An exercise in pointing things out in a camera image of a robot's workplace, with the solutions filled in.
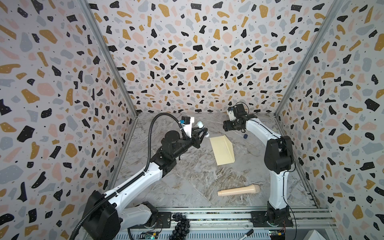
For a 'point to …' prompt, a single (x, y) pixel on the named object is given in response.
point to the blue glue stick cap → (245, 136)
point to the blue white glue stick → (200, 125)
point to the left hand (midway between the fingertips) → (206, 126)
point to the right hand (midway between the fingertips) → (226, 121)
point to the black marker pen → (247, 234)
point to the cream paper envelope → (223, 149)
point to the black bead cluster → (182, 228)
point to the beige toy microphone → (244, 190)
